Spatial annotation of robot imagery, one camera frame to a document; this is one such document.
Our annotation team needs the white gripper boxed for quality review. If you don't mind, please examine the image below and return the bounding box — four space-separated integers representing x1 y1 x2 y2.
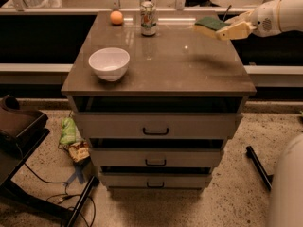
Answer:
215 0 281 40

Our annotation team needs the green and yellow sponge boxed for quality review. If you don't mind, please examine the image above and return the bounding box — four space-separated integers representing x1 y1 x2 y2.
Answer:
193 17 229 39

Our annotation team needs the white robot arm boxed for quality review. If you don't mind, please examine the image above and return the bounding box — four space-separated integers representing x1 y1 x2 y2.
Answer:
215 0 303 227

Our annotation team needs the white bowl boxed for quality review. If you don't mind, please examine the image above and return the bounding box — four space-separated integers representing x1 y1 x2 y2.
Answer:
88 47 130 81

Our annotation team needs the soda can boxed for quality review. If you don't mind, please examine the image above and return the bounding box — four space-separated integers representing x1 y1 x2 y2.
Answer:
140 1 157 36

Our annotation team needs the orange ball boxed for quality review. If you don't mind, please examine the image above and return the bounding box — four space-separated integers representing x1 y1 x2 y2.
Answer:
110 10 123 26

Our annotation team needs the grey drawer cabinet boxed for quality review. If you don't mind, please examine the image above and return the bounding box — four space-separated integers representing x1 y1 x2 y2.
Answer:
62 11 256 178

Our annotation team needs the top drawer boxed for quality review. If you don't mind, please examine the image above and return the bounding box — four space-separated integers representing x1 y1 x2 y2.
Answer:
74 113 242 139

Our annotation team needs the drawer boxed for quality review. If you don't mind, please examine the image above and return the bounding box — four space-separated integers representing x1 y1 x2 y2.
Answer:
99 173 212 189
89 148 222 167
74 113 242 139

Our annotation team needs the bottom drawer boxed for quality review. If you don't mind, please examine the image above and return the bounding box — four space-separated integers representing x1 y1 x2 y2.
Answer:
99 173 212 189

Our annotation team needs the middle drawer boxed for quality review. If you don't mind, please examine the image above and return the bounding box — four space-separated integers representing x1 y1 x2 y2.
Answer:
89 148 222 167

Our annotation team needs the green snack bag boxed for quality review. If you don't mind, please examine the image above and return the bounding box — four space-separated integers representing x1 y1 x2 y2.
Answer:
59 117 81 145

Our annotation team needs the brown snack bag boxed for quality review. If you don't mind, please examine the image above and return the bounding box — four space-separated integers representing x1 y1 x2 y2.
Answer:
68 141 89 163

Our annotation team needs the blue tape cross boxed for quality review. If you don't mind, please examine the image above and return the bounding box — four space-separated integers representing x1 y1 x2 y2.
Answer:
65 166 85 185

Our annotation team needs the metal railing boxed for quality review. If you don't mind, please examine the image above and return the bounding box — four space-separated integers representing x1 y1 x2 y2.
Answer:
0 0 303 16

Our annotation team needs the dark chair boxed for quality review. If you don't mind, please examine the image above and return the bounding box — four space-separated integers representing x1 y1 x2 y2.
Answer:
0 95 98 227

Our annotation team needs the black floor cable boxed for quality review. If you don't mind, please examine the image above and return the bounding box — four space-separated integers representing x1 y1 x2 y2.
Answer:
24 163 97 227

